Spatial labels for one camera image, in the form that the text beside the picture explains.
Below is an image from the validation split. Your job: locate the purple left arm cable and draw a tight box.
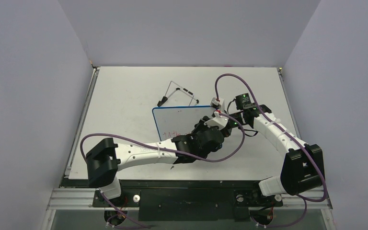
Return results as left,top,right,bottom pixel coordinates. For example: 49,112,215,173
80,112,246,163

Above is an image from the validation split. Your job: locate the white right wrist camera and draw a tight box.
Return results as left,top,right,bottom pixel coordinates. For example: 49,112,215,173
210,97,225,111

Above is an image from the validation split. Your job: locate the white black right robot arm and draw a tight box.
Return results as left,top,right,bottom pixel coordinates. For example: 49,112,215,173
231,93,324,205

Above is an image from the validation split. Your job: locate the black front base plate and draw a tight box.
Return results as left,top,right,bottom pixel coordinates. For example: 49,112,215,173
60,179,283,223

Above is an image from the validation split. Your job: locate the blue framed whiteboard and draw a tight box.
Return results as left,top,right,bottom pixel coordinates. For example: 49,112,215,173
152,106,224,154

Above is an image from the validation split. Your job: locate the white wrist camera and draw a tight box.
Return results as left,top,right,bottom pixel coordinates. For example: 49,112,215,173
210,97,225,111
204,110,228,130

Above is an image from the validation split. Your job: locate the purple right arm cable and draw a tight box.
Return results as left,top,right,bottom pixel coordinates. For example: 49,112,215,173
215,73,327,203

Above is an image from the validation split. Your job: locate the aluminium table edge rail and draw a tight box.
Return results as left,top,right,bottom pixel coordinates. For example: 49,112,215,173
63,67,101,178

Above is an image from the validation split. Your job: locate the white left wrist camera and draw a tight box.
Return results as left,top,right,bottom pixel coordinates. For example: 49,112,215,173
204,110,228,130

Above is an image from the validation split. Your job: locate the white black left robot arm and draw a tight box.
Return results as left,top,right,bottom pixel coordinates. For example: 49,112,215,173
85,116,233,188

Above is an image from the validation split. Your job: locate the wire whiteboard stand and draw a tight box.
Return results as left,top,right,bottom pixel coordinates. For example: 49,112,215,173
156,80,200,107

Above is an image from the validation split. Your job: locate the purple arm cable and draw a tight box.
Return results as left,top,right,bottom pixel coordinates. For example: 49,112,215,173
80,112,246,163
215,73,327,203

